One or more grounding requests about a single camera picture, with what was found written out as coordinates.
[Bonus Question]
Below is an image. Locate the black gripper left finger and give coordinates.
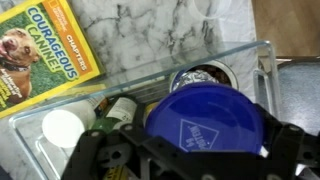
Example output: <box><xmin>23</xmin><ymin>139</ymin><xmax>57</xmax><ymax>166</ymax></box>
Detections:
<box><xmin>132</xmin><ymin>103</ymin><xmax>146</xmax><ymax>128</ymax></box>

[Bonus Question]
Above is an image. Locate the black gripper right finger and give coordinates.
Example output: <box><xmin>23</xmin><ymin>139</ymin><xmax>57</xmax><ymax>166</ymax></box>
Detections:
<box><xmin>257</xmin><ymin>105</ymin><xmax>305</xmax><ymax>180</ymax></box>

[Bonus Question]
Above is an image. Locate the blue-lidded peanut jar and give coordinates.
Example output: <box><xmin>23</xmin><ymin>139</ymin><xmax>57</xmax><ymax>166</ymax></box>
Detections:
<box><xmin>145</xmin><ymin>83</ymin><xmax>264</xmax><ymax>154</ymax></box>

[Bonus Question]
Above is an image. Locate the small white container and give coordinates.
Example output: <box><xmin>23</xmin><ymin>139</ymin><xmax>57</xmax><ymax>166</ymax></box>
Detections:
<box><xmin>42</xmin><ymin>99</ymin><xmax>98</xmax><ymax>148</ymax></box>

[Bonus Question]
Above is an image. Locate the clear plastic container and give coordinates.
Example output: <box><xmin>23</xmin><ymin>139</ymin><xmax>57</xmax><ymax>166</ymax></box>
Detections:
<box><xmin>9</xmin><ymin>41</ymin><xmax>280</xmax><ymax>180</ymax></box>

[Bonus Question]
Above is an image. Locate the red-capped sauce bottle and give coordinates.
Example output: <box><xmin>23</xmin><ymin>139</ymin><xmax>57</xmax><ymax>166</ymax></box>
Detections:
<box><xmin>92</xmin><ymin>96</ymin><xmax>138</xmax><ymax>133</ymax></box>

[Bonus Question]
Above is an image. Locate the grey office chair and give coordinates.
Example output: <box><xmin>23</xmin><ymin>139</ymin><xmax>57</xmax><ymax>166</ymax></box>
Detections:
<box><xmin>278</xmin><ymin>60</ymin><xmax>320</xmax><ymax>135</ymax></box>

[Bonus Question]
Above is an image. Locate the foil-covered jar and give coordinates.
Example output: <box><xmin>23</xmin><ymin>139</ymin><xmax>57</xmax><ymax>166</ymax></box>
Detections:
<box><xmin>169</xmin><ymin>60</ymin><xmax>239</xmax><ymax>92</ymax></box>

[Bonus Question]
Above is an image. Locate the yellow dog book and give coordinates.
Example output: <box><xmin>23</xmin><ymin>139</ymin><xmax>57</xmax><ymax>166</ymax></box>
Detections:
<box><xmin>0</xmin><ymin>0</ymin><xmax>104</xmax><ymax>118</ymax></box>

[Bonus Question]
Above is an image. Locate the clear plastic measuring scoop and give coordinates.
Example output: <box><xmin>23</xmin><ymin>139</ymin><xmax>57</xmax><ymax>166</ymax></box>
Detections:
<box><xmin>188</xmin><ymin>0</ymin><xmax>231</xmax><ymax>20</ymax></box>

